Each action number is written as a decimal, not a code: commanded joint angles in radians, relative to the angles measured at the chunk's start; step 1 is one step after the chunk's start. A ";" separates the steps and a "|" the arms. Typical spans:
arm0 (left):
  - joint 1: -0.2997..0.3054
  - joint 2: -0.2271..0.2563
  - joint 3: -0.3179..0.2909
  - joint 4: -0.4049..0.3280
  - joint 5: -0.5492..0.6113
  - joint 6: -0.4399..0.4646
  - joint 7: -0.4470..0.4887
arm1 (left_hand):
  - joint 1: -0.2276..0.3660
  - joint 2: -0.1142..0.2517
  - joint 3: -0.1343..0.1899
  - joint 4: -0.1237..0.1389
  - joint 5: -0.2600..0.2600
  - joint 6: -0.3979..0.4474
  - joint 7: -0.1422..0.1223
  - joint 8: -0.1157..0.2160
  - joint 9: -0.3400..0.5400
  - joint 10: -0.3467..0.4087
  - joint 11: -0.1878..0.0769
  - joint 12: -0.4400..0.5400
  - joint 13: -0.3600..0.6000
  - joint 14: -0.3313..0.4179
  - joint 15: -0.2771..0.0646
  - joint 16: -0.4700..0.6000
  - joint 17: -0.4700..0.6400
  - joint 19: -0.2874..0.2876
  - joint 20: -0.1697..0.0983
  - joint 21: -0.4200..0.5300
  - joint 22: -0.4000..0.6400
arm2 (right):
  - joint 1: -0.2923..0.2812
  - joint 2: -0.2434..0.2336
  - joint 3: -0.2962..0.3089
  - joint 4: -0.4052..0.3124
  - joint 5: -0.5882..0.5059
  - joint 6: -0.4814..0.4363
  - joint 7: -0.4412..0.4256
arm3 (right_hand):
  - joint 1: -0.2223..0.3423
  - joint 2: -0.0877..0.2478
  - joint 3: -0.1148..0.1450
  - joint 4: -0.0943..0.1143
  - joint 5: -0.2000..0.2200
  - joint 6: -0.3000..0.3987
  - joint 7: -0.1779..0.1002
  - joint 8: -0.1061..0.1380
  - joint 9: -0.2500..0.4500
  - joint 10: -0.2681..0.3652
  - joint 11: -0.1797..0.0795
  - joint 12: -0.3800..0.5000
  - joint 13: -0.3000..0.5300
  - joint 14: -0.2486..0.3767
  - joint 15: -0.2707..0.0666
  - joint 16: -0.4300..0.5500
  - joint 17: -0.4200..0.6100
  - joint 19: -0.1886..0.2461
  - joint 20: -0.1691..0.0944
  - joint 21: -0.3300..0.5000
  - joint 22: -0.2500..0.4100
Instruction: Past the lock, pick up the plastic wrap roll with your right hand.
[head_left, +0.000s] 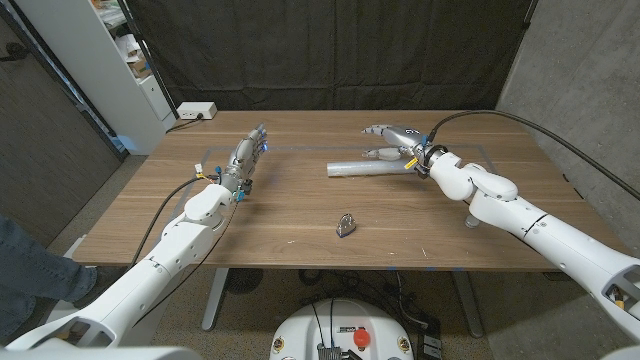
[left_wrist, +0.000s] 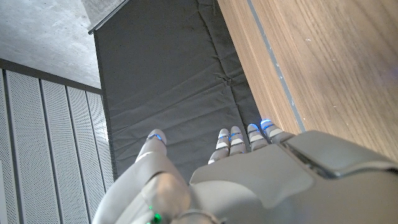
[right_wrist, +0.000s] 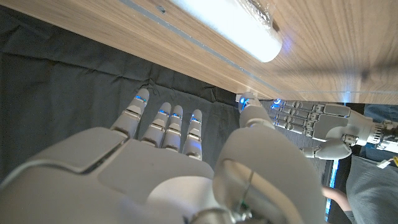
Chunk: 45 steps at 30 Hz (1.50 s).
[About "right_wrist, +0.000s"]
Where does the black backdrop curtain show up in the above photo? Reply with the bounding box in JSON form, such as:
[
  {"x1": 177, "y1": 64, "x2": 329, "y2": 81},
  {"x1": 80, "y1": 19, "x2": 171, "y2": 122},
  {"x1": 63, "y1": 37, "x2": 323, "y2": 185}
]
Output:
[{"x1": 0, "y1": 4, "x2": 330, "y2": 184}]

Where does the person in blue jeans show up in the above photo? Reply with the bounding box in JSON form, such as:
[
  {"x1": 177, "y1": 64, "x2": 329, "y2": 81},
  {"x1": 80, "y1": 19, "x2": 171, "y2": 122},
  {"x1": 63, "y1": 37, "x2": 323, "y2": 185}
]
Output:
[{"x1": 322, "y1": 104, "x2": 398, "y2": 224}]

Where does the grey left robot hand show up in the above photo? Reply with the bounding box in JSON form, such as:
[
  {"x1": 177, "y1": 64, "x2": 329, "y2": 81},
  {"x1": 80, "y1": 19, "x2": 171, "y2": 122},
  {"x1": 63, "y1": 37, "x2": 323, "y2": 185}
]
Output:
[{"x1": 269, "y1": 98, "x2": 379, "y2": 160}]

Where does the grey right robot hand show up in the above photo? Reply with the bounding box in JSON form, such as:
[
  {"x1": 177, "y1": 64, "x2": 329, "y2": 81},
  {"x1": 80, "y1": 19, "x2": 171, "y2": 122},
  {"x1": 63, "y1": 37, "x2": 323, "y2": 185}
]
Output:
[{"x1": 0, "y1": 88, "x2": 327, "y2": 224}]

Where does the silver foil roll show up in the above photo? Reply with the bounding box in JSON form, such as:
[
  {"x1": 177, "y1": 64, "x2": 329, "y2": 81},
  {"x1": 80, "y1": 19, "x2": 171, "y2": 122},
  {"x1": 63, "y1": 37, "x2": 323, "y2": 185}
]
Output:
[{"x1": 169, "y1": 0, "x2": 283, "y2": 63}]

